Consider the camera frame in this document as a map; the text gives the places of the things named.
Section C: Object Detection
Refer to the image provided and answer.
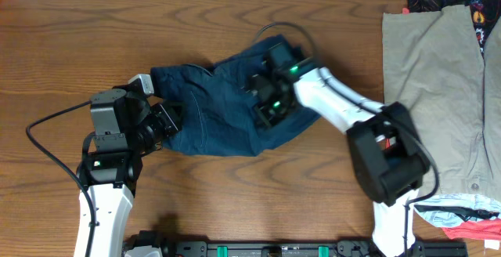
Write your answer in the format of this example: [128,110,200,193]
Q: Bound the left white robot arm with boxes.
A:
[74,97,182,256]

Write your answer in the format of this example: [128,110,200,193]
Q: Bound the light blue patterned garment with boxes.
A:
[414,194,500,228]

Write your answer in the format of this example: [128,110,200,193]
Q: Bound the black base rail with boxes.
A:
[123,230,469,257]

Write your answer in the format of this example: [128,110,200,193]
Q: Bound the red garment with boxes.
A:
[441,218,500,241]

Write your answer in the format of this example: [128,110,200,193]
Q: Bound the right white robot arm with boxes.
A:
[247,59,432,256]

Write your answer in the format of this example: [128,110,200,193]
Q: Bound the navy blue shorts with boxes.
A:
[150,35,320,157]

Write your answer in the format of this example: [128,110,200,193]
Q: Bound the black patterned garment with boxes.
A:
[407,0,500,55]

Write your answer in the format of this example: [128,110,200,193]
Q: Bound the khaki beige shorts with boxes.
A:
[382,5,500,200]

